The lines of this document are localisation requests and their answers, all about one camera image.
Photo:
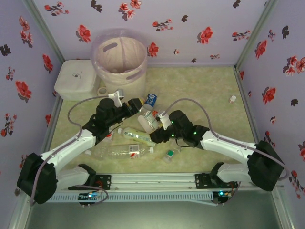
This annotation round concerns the clear bottle without label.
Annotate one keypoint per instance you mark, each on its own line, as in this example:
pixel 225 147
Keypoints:
pixel 177 149

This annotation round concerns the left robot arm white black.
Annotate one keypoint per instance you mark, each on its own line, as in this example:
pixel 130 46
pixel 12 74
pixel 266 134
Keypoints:
pixel 69 148

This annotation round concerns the white fabric zip case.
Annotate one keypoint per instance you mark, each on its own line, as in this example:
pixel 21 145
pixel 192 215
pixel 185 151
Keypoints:
pixel 74 76

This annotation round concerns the orange label bottle orange cap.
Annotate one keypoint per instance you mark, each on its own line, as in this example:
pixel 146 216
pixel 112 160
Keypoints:
pixel 156 112

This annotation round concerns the tiny bottle white cap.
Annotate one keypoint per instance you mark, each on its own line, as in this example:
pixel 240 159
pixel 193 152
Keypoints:
pixel 232 99

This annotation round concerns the white bottle blue label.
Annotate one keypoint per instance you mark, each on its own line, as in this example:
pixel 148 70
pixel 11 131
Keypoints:
pixel 151 100

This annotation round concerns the large bottle white green label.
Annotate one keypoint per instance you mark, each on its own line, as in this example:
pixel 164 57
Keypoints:
pixel 147 121

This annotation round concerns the aluminium front rail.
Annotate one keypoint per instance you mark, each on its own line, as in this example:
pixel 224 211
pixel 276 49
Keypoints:
pixel 152 181

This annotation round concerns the white plastic bin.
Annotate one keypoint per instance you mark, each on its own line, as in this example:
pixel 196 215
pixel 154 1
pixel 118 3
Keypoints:
pixel 126 88

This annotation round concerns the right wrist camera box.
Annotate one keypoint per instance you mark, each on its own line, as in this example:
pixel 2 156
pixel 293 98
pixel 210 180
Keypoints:
pixel 163 119

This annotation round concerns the yellow green drink bottle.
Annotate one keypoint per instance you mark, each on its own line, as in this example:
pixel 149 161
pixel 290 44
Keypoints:
pixel 137 136

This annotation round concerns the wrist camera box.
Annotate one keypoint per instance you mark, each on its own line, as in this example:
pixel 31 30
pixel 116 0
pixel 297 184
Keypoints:
pixel 116 96
pixel 163 119

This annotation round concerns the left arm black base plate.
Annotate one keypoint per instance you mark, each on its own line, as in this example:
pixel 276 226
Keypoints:
pixel 104 181

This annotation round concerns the long clear bottle red label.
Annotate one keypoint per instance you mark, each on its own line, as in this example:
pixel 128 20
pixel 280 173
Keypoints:
pixel 119 152

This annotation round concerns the purple plastic bin liner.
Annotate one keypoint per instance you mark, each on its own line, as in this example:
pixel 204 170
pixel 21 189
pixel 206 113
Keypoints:
pixel 128 55

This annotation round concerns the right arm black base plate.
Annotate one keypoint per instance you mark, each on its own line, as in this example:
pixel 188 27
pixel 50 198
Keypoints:
pixel 202 180

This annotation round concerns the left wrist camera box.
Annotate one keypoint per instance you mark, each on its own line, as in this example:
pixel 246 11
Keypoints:
pixel 116 96

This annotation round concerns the aluminium corner post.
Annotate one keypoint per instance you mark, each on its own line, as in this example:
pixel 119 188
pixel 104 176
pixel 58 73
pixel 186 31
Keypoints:
pixel 45 28
pixel 257 31

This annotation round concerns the cream masking tape roll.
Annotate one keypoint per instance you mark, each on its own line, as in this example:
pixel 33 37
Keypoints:
pixel 102 94

